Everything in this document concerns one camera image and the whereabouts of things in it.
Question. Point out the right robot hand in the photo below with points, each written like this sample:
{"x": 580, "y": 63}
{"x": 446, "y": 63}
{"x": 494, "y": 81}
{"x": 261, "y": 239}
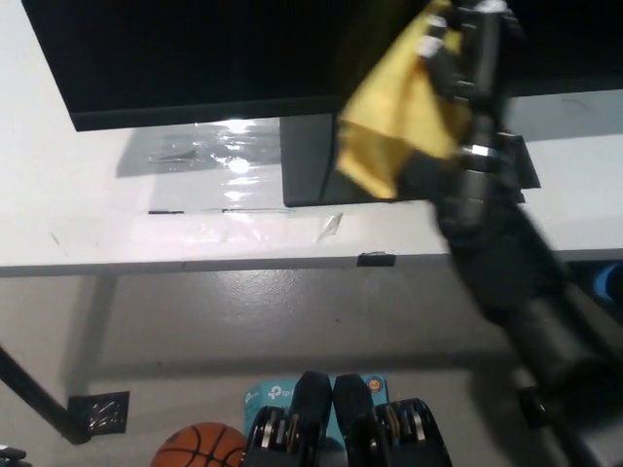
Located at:
{"x": 482, "y": 58}

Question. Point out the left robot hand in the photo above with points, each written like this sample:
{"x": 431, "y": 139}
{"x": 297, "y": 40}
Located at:
{"x": 10, "y": 455}

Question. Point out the yellow cloth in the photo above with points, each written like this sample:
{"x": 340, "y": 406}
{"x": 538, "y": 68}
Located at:
{"x": 384, "y": 112}

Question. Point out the black tape patch on desk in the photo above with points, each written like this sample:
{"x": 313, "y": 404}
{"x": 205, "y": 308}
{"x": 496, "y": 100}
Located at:
{"x": 528, "y": 165}

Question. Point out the white desk leg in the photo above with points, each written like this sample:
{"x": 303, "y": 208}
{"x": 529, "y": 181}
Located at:
{"x": 92, "y": 331}

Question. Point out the small black desk-edge tape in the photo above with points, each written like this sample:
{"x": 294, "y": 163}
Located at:
{"x": 376, "y": 259}

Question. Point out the black HP monitor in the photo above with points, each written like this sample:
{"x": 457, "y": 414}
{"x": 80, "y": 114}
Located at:
{"x": 170, "y": 48}

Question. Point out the black metal stand leg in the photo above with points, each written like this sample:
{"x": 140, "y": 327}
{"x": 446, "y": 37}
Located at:
{"x": 39, "y": 394}

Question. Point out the orange basketball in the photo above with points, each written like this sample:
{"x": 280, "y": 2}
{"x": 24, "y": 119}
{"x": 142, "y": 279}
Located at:
{"x": 194, "y": 450}

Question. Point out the blue and black object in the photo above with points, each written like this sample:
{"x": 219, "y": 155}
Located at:
{"x": 611, "y": 282}

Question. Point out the teal tp-link box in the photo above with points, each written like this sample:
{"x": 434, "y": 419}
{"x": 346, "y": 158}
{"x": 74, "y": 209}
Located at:
{"x": 272, "y": 394}

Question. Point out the clear plastic film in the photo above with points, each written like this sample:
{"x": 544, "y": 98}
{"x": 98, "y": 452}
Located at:
{"x": 233, "y": 165}

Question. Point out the thin black tape strip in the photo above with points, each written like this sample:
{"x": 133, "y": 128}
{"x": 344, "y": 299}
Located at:
{"x": 166, "y": 212}

